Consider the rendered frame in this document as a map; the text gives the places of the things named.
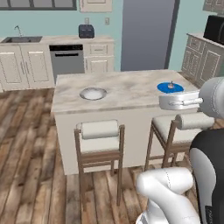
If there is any cream cupboard with drawer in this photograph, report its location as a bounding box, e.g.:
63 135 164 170
83 40 116 74

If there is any grey wall cupboard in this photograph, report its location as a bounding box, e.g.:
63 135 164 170
202 0 224 16

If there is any dark blue toaster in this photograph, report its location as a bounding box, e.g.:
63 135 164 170
78 24 95 39

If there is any grey bowl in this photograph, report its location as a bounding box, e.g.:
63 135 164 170
79 87 109 102

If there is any marble top kitchen island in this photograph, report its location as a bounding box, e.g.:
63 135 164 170
51 69 203 176

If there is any cream wall cupboard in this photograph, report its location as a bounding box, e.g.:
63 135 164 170
79 0 113 13

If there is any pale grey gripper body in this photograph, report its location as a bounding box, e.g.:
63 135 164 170
158 90 204 111

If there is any steel tap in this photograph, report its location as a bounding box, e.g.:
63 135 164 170
14 24 25 38

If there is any steel dishwasher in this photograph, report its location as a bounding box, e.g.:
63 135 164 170
48 44 86 85

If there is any dark framed window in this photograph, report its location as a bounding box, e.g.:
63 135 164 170
0 0 78 11

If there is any cream base cupboard run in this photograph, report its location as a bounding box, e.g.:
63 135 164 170
0 43 56 93

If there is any blue plate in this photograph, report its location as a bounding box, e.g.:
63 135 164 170
157 81 185 95

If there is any grey fridge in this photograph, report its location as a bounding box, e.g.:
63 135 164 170
120 0 180 73

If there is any black microwave oven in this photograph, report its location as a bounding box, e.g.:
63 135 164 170
202 15 224 46

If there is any cream panelled cupboard run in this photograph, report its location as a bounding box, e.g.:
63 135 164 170
180 32 224 88

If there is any grey sink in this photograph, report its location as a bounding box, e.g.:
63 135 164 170
0 36 44 45

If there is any wooden stool with cream cushion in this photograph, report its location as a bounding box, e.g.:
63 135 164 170
73 119 126 212
143 112 215 172

